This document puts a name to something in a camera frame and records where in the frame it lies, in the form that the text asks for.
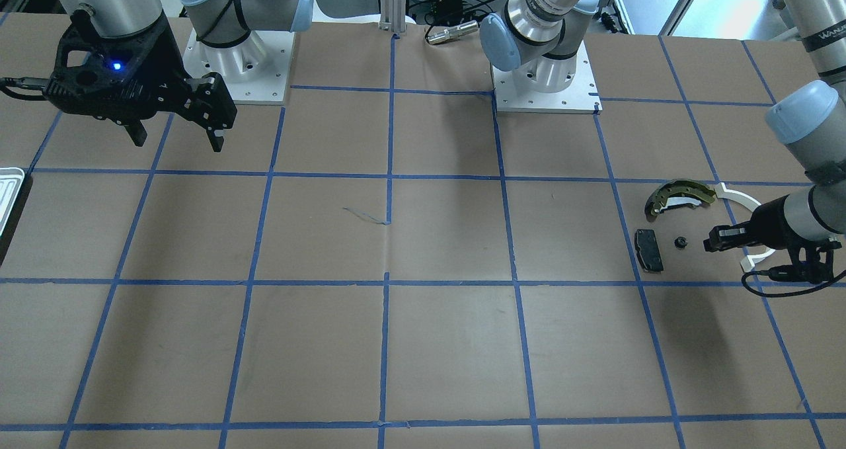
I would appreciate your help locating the black brake pad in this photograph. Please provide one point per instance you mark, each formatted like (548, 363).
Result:
(648, 251)

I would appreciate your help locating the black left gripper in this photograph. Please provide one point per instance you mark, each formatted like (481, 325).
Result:
(774, 225)

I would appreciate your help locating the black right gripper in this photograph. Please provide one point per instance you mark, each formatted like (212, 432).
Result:
(160, 65)

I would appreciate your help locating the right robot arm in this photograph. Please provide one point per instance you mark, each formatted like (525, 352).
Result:
(218, 23)

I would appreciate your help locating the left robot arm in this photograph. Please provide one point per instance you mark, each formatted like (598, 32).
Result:
(809, 122)

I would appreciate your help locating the aluminium frame post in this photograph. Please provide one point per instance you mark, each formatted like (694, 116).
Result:
(392, 16)

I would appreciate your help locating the olive brake shoe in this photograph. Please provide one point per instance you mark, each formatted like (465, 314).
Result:
(677, 194)

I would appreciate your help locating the silver metal tray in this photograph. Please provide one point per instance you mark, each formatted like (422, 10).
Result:
(12, 182)

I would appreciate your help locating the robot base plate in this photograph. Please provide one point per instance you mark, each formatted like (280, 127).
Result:
(255, 71)
(549, 86)

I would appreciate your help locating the small black bearing gear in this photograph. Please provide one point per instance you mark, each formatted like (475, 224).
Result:
(680, 242)

